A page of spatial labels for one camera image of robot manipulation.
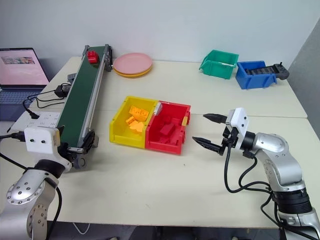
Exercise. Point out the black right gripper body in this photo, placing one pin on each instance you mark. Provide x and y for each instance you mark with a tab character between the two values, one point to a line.
231	136

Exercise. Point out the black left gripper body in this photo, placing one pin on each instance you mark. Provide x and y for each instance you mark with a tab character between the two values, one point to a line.
68	153

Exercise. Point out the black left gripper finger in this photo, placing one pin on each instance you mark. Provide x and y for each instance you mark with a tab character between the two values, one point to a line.
75	150
61	130

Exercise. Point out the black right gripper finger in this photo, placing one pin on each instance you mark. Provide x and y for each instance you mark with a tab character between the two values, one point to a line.
216	118
207	144

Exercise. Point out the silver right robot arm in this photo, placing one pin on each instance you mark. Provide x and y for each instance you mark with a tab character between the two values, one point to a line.
280	160

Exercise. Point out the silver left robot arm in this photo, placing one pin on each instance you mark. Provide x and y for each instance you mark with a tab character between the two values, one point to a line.
22	200

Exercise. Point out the white power strip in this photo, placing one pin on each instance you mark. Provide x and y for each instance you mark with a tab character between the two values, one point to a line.
42	120

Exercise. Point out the black power adapter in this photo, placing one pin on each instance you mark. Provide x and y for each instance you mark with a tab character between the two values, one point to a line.
62	90

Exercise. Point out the red toy block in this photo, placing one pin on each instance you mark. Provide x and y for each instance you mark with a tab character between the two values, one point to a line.
165	140
170	119
167	129
92	57

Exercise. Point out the red storage bin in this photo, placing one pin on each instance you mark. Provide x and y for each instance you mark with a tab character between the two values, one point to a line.
162	148

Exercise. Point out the green storage bin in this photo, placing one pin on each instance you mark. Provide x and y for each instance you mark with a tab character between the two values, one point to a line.
215	68

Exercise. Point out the yellow storage bin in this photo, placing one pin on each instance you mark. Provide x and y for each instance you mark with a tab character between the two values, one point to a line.
120	130

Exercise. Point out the blue storage bin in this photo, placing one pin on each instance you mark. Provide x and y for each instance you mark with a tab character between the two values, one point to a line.
255	81

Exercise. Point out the grey studded block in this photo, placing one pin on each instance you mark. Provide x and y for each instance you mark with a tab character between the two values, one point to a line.
71	77

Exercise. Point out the white bin label card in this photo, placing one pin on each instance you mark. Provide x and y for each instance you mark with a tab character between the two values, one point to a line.
158	109

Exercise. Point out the small yellow toy block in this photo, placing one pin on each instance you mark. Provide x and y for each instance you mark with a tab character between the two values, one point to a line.
130	120

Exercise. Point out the flat yellow toy block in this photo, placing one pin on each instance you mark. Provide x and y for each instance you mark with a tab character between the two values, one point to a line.
137	128

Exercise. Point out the large yellow studded block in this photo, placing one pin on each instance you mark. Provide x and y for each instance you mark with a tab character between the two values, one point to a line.
138	113

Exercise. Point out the open laptop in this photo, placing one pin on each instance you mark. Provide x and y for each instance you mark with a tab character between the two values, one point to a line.
20	67

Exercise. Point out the black game controller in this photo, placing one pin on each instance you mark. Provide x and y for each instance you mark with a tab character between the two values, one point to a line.
281	71

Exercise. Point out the yellow plate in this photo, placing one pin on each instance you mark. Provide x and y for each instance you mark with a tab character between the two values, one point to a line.
133	75

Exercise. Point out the grey partition panel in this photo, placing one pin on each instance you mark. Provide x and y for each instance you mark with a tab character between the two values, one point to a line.
307	82

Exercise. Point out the pink plate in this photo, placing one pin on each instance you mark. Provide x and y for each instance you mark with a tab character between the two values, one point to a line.
132	62

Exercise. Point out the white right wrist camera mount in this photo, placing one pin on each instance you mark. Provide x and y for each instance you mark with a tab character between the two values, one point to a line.
238	122

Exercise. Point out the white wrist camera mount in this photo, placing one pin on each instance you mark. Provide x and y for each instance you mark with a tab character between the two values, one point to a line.
238	122
40	140

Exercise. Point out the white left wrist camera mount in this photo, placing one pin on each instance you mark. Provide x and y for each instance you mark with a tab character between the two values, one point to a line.
40	140

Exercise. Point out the green conveyor belt grey frame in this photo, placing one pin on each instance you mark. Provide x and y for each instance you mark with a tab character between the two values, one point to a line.
77	100

